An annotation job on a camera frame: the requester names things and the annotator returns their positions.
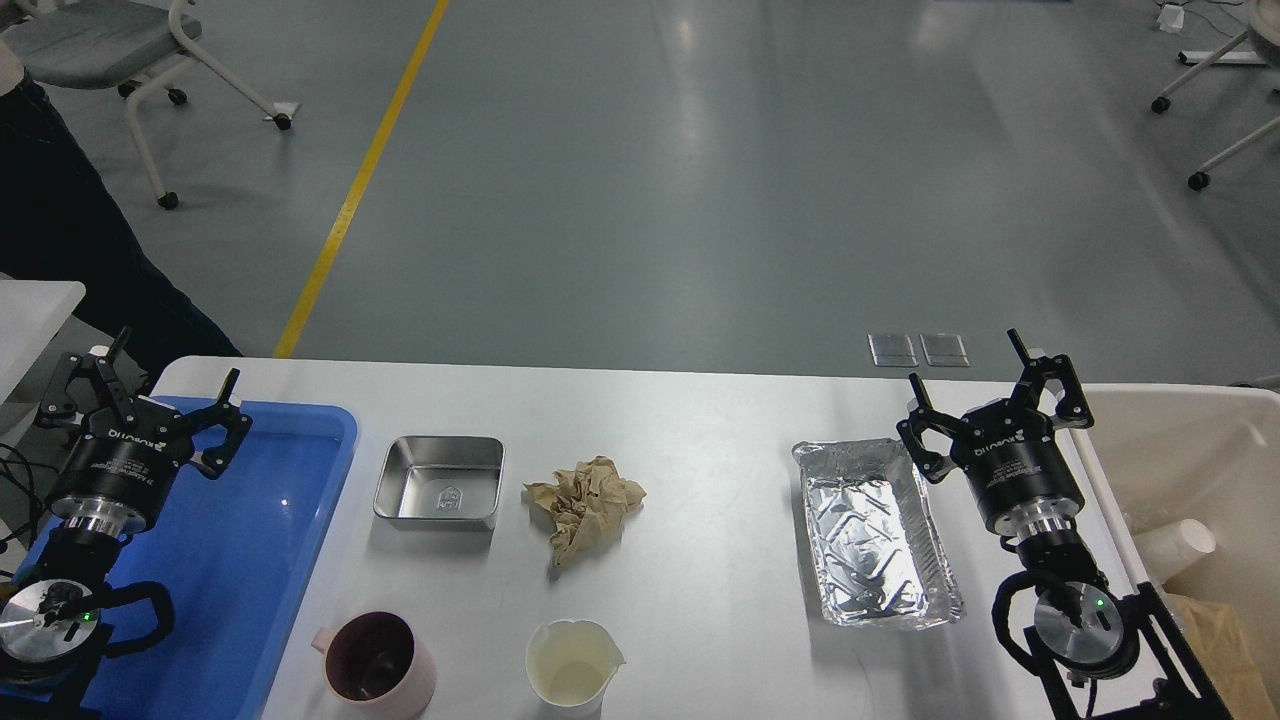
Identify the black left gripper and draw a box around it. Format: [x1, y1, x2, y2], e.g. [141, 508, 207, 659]
[37, 327, 253, 533]

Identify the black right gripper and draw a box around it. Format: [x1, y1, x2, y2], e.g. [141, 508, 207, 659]
[896, 328, 1094, 536]

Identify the pink mug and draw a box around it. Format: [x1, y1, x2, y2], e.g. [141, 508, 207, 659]
[310, 611, 439, 719]

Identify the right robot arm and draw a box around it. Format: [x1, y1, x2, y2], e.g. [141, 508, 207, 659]
[897, 331, 1230, 719]

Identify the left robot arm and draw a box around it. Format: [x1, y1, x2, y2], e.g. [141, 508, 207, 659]
[1, 329, 253, 719]

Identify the right floor outlet plate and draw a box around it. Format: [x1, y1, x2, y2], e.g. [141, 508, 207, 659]
[919, 333, 972, 368]

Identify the floor outlet plate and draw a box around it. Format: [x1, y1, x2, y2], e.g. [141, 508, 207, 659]
[867, 333, 919, 368]
[919, 333, 972, 368]

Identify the left floor outlet plate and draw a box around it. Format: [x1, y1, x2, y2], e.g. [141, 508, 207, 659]
[867, 333, 919, 368]

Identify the blue plastic tray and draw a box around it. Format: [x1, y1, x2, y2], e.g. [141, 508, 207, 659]
[81, 401, 358, 719]

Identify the white side table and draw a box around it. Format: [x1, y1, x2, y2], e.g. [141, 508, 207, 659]
[1, 275, 84, 401]

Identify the aluminium foil container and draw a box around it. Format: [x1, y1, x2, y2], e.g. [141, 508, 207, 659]
[791, 439, 965, 632]

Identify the white paper cup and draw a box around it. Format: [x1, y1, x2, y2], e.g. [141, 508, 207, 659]
[1133, 518, 1217, 584]

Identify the beige waste bin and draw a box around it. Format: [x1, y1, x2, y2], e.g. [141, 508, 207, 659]
[1071, 384, 1279, 710]

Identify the person in dark trousers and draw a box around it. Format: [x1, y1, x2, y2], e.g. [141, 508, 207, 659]
[1, 47, 241, 383]

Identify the brown paper bag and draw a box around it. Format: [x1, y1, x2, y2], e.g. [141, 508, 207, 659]
[1165, 593, 1277, 719]

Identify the square steel tray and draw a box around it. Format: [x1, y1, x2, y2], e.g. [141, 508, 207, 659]
[372, 436, 506, 530]

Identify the grey office chair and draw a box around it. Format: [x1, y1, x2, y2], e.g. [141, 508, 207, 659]
[3, 1, 298, 210]

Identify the crumpled brown paper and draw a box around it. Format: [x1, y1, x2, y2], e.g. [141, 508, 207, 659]
[524, 456, 646, 568]

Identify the white chair base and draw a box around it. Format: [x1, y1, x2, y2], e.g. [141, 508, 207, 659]
[1151, 0, 1280, 192]

